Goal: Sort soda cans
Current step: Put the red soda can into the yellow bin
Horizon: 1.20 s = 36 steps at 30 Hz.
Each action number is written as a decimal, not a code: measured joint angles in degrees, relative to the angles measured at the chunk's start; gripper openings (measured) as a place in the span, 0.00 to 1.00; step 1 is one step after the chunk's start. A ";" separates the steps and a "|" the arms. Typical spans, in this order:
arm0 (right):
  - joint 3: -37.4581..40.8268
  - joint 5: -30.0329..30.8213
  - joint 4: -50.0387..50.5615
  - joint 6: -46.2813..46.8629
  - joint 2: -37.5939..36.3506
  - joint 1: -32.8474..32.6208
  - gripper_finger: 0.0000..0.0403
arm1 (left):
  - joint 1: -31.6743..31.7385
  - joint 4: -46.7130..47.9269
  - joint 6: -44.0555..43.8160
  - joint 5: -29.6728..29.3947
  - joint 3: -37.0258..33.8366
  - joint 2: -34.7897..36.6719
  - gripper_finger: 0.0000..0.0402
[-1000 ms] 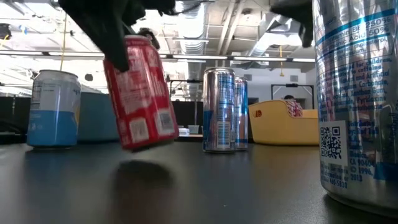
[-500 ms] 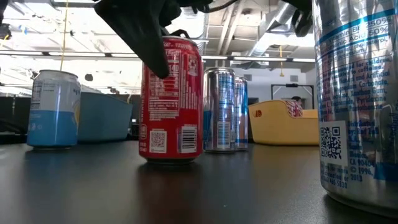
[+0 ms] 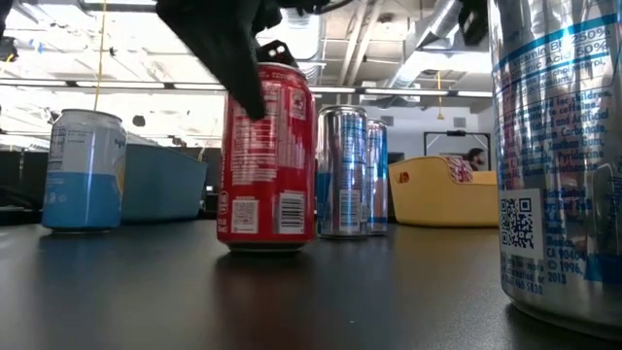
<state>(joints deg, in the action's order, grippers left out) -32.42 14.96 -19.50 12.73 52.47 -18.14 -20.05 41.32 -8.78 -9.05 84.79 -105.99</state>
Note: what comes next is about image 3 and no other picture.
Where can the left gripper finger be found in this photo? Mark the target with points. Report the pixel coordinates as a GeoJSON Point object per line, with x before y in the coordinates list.
{"type": "Point", "coordinates": [279, 53]}
{"type": "Point", "coordinates": [218, 39]}

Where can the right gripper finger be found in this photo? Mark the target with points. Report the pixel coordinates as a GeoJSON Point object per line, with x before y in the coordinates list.
{"type": "Point", "coordinates": [475, 22]}

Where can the red cola can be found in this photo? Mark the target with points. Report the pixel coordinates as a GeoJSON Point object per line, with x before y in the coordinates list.
{"type": "Point", "coordinates": [459, 168]}
{"type": "Point", "coordinates": [267, 170]}

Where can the slim silver blue energy can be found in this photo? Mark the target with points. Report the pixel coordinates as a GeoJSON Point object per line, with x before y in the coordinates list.
{"type": "Point", "coordinates": [559, 146]}
{"type": "Point", "coordinates": [378, 175]}
{"type": "Point", "coordinates": [341, 170]}

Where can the blue plastic bin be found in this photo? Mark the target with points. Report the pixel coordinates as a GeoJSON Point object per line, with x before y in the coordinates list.
{"type": "Point", "coordinates": [165, 185]}

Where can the yellow plastic bin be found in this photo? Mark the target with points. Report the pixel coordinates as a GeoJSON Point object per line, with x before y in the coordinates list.
{"type": "Point", "coordinates": [437, 204]}

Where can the white and blue soda can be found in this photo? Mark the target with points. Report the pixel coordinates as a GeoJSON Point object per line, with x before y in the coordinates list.
{"type": "Point", "coordinates": [85, 170]}

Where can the long linear ceiling light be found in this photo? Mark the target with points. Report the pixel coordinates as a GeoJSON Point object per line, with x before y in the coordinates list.
{"type": "Point", "coordinates": [403, 91]}

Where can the yellow ceiling pendant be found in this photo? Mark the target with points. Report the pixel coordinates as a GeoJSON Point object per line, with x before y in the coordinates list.
{"type": "Point", "coordinates": [439, 115]}

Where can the small black ceiling dome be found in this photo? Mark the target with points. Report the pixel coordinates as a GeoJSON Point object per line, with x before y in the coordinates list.
{"type": "Point", "coordinates": [139, 121]}
{"type": "Point", "coordinates": [7, 48]}

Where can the person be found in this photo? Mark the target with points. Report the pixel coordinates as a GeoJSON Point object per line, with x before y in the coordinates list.
{"type": "Point", "coordinates": [475, 156]}

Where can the black partition panel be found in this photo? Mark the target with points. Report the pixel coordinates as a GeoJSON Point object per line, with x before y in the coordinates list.
{"type": "Point", "coordinates": [22, 180]}

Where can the narrow silver spiral duct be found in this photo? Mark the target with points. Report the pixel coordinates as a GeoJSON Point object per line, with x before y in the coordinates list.
{"type": "Point", "coordinates": [311, 34]}

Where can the wide silver spiral duct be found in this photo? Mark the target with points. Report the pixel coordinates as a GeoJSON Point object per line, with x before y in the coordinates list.
{"type": "Point", "coordinates": [432, 29]}

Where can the black metal camera frame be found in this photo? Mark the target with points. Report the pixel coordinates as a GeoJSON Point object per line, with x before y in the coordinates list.
{"type": "Point", "coordinates": [457, 132]}

